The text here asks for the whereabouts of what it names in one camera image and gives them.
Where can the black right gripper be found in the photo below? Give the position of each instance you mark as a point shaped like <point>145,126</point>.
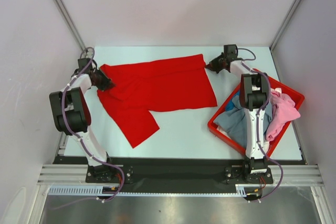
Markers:
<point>212,64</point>

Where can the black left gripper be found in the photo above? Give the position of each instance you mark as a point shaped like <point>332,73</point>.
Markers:
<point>107,84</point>

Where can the red t-shirt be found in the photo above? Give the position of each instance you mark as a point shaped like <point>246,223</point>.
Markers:
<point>160,86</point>

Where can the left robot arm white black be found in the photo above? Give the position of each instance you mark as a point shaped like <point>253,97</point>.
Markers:
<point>72,116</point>

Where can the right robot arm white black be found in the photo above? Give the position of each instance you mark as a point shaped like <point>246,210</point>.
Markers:
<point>254,97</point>

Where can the blue t-shirt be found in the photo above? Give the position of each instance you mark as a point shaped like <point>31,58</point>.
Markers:
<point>233,103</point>

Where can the grey-blue t-shirt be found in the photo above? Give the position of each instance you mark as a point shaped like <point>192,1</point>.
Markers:
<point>234,124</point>

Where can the pink t-shirt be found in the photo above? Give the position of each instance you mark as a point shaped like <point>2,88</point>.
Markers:
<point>283,111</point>

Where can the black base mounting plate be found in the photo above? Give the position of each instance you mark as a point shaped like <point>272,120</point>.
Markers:
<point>173,176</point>

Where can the left aluminium corner post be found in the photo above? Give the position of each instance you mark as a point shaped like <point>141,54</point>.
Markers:
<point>69,23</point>

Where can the aluminium corner post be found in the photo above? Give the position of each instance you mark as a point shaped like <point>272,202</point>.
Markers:
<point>69,23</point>
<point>285,23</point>

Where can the left grey cable duct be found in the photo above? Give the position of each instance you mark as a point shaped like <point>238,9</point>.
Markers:
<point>71,190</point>

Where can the grey cable duct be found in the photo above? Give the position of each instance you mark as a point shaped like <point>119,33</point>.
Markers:
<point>71,190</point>
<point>250,190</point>

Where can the right aluminium corner post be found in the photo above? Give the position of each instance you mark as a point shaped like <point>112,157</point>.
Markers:
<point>285,23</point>

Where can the right grey cable duct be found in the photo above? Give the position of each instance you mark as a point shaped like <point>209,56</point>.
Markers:
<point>250,190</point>

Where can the aluminium front rail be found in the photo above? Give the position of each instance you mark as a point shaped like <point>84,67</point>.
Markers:
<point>294,175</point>

